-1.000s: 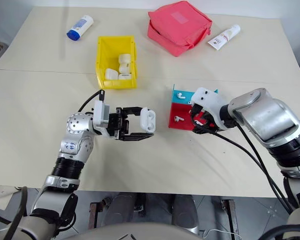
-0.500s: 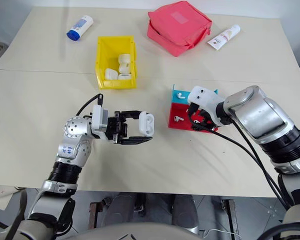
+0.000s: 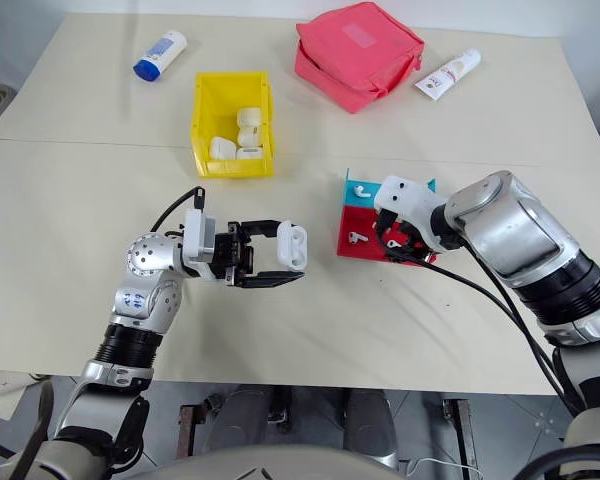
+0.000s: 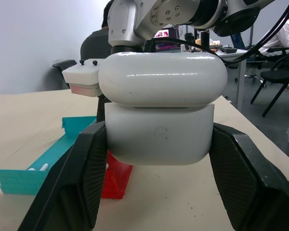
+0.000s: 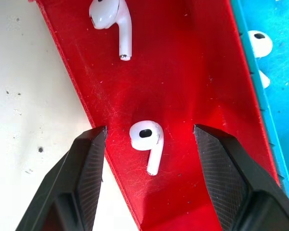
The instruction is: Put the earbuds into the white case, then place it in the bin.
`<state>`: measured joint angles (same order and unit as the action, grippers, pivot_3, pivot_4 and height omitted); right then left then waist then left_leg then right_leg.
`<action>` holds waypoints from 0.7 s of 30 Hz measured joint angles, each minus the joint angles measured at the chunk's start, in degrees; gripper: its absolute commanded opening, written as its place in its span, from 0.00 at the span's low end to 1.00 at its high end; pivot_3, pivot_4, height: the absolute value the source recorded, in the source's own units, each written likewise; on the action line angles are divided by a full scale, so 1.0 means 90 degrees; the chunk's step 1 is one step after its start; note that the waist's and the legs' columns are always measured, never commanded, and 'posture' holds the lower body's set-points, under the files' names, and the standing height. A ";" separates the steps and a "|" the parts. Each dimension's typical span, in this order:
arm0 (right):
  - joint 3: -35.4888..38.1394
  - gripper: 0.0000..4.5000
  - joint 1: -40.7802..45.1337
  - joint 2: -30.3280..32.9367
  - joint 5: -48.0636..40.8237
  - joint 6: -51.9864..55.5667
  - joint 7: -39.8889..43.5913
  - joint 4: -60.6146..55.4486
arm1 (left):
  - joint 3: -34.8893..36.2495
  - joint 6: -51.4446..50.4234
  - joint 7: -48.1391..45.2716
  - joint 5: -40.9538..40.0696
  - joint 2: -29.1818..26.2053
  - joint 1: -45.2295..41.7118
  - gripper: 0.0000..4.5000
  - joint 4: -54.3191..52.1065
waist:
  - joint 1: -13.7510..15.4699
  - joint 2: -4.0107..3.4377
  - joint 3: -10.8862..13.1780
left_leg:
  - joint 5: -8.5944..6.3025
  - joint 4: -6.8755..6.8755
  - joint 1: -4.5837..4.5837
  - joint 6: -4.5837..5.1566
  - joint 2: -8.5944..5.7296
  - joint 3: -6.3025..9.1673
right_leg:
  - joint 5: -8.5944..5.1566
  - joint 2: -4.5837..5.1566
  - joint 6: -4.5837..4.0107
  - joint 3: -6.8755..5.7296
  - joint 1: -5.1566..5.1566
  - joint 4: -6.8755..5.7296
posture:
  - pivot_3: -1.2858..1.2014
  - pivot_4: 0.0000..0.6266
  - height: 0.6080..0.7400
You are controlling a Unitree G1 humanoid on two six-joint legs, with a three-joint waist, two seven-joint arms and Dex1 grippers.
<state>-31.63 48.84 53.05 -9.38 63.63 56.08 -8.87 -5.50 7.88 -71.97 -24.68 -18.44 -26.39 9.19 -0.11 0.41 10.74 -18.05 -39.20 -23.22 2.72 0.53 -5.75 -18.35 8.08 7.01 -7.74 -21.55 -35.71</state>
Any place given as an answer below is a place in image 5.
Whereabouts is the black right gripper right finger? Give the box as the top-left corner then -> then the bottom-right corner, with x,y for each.
193,124 -> 289,231

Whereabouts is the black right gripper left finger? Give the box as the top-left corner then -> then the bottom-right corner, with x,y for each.
15,125 -> 108,231

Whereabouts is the white earbud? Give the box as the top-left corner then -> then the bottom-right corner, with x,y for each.
129,120 -> 165,176
246,30 -> 274,89
88,0 -> 132,61

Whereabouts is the blue plastic tray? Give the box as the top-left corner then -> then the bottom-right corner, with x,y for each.
231,0 -> 289,210

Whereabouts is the red plastic tray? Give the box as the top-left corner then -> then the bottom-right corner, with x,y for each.
28,0 -> 281,231

